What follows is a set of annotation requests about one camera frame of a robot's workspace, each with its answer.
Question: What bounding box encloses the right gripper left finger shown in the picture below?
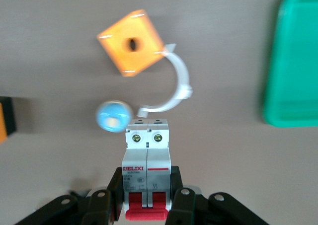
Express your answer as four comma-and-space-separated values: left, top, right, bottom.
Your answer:
14, 166, 124, 225

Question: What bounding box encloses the white red circuit breaker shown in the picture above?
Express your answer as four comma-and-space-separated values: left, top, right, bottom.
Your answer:
121, 119, 172, 221

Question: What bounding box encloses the orange button box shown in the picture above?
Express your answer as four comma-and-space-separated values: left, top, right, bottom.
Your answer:
0, 95, 17, 144
96, 8, 165, 77

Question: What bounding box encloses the small white half-ring clamp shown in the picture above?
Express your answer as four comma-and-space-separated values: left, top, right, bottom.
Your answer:
136, 43, 194, 118

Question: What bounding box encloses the blue dome buzzer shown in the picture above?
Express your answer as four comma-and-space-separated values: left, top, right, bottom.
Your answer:
95, 100, 133, 133

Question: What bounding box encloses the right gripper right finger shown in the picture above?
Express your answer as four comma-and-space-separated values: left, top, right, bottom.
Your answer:
165, 165, 269, 225

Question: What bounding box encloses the green plastic tray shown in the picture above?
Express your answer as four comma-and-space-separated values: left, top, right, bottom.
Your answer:
262, 0, 318, 128

